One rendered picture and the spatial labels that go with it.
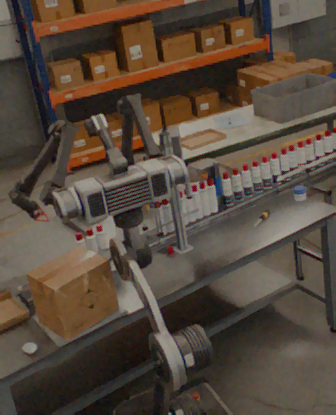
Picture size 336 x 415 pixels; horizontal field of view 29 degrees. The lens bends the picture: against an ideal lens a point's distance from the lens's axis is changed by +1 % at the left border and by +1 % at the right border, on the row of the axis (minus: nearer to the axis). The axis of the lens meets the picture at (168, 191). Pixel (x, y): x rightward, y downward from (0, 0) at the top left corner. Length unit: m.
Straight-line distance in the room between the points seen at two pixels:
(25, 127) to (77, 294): 5.11
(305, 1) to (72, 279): 6.47
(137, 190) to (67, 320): 0.66
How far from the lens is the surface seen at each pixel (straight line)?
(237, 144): 5.06
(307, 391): 3.85
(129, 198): 2.79
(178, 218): 3.46
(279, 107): 5.30
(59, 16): 7.04
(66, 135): 3.07
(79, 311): 2.99
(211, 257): 3.45
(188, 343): 2.67
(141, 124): 3.14
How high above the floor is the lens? 2.55
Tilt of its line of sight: 23 degrees down
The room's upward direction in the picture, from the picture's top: 9 degrees counter-clockwise
